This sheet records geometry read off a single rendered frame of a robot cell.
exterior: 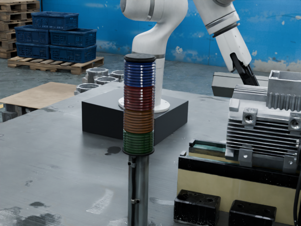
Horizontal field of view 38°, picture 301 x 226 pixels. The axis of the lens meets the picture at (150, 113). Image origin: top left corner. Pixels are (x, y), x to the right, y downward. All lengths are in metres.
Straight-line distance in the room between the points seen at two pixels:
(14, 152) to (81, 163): 0.24
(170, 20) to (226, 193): 0.66
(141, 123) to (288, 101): 0.37
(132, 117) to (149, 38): 0.72
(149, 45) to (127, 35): 6.14
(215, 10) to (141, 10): 0.44
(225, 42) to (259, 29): 5.69
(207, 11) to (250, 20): 5.71
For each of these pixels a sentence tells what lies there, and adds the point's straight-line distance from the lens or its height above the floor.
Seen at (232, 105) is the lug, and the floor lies 1.08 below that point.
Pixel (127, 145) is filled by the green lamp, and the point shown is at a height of 1.05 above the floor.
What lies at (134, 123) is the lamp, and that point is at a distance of 0.81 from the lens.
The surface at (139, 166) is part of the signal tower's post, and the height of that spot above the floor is 1.00.
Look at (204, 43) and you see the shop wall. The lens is 7.04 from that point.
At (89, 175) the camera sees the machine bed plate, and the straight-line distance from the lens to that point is 1.29.
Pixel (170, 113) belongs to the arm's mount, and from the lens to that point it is 1.58.
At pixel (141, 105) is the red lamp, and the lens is 0.80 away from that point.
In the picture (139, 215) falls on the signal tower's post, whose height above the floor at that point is 0.89.
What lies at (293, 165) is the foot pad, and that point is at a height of 0.96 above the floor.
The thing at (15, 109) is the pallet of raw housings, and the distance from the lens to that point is 3.70.
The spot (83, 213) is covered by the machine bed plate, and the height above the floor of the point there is 0.80.
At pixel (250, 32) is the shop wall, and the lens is 6.81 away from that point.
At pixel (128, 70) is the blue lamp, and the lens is 0.79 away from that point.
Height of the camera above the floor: 1.36
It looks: 18 degrees down
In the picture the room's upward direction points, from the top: 2 degrees clockwise
